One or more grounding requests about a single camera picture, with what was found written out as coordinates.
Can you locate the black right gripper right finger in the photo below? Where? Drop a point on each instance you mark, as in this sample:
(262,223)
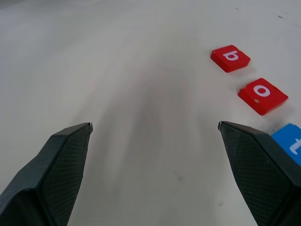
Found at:
(263,174)

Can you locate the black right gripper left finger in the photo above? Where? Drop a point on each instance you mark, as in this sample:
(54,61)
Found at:
(40,179)

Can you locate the blue letter t tile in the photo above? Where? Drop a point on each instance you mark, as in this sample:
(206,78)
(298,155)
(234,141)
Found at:
(285,136)

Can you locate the red letter b tile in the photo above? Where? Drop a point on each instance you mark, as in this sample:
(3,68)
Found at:
(221,62)

